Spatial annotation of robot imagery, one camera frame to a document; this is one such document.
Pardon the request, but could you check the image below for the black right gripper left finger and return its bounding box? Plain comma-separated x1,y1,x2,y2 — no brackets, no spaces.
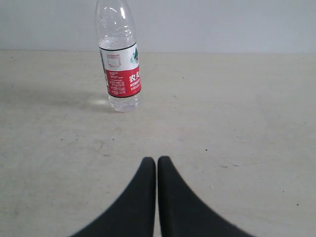
73,157,156,237

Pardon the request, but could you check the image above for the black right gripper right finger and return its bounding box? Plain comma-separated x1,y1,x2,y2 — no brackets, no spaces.
158,156,251,237

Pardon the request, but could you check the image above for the clear plastic water bottle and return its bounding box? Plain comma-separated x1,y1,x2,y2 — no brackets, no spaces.
95,0,142,112

